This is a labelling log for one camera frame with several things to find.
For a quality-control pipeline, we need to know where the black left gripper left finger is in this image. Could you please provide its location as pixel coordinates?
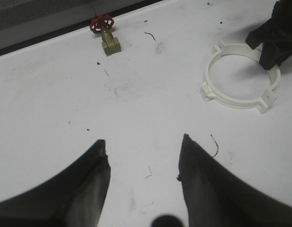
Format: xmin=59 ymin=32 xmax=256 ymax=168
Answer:
xmin=0 ymin=140 xmax=111 ymax=227

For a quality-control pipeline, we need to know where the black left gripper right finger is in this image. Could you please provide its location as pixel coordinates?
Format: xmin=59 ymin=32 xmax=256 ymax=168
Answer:
xmin=178 ymin=134 xmax=292 ymax=227

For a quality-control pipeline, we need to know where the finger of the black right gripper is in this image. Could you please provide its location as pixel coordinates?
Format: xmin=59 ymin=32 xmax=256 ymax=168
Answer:
xmin=259 ymin=42 xmax=292 ymax=70
xmin=246 ymin=0 xmax=292 ymax=49

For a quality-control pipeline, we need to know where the white half pipe clamp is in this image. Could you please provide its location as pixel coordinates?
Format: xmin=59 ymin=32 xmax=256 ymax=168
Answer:
xmin=201 ymin=45 xmax=274 ymax=114
xmin=214 ymin=41 xmax=281 ymax=105

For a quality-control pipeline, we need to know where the brass valve red handwheel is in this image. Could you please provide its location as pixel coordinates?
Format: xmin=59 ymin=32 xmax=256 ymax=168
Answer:
xmin=89 ymin=14 xmax=121 ymax=55

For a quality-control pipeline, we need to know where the grey stone counter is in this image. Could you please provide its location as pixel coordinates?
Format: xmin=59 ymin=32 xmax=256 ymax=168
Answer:
xmin=0 ymin=0 xmax=136 ymax=49

